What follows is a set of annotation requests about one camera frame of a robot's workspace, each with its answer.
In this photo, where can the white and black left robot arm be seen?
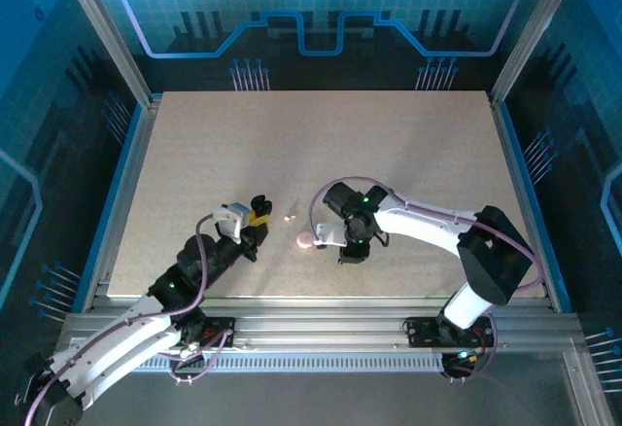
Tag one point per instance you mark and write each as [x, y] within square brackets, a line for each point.
[121, 343]

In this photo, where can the long aluminium frame rail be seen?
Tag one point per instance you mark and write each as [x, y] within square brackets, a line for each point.
[316, 329]

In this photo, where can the aluminium side rail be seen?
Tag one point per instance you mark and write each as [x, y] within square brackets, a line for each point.
[527, 202]
[122, 202]

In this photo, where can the base connector with LEDs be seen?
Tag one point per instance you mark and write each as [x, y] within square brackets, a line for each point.
[187, 355]
[459, 365]

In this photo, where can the aluminium frame post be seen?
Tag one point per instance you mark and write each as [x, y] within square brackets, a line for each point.
[111, 32]
[532, 32]

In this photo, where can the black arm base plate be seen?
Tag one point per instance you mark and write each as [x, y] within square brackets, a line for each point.
[218, 323]
[420, 331]

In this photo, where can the blue circuit print side panel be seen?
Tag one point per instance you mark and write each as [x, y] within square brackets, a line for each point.
[48, 105]
[583, 105]

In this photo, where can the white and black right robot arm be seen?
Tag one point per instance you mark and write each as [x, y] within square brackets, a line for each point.
[418, 224]

